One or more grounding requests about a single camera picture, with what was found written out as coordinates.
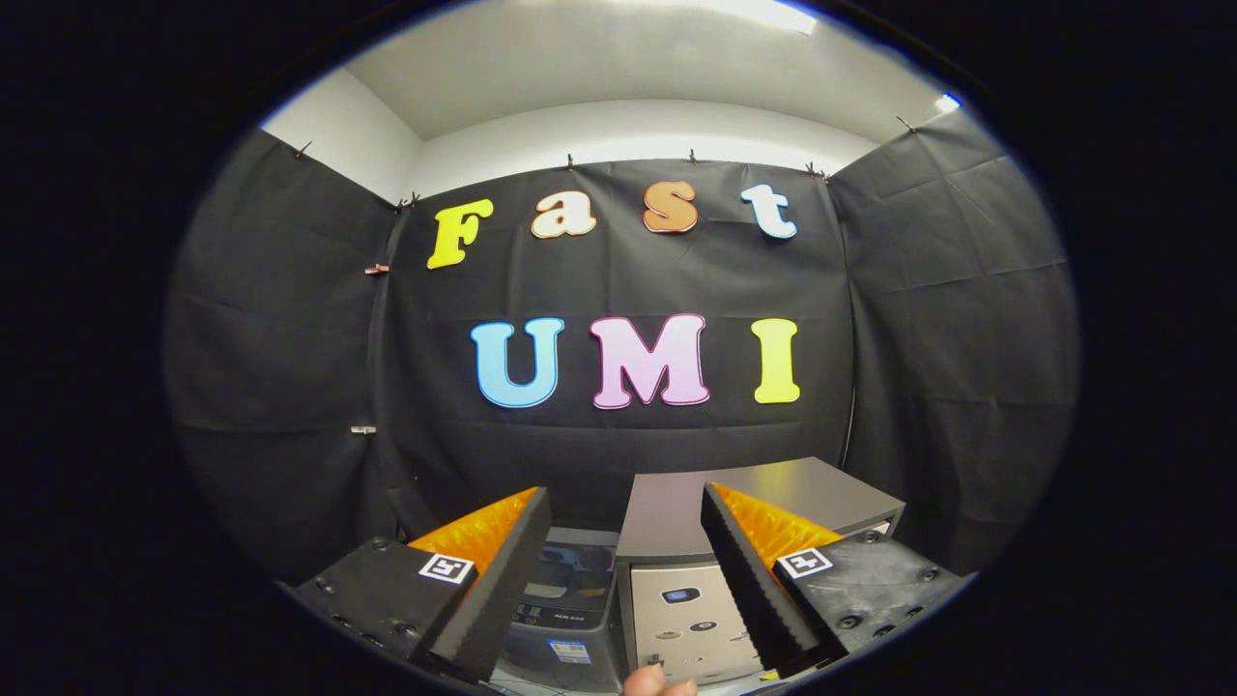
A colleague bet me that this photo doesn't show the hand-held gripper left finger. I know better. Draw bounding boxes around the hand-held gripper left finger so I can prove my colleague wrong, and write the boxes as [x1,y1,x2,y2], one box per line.
[293,487,552,684]

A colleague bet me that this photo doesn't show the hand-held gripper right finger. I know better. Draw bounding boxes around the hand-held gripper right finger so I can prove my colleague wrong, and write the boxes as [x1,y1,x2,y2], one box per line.
[702,482,967,678]

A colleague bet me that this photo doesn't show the grey box appliance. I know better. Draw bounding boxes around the grey box appliance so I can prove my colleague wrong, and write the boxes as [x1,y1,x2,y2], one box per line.
[616,457,906,687]

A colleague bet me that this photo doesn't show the black backdrop cloth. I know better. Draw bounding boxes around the black backdrop cloth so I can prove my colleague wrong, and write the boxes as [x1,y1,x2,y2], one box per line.
[164,106,1079,581]

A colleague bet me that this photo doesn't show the large ceiling light panel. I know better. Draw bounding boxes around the large ceiling light panel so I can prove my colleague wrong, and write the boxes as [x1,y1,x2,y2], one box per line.
[715,0,818,35]

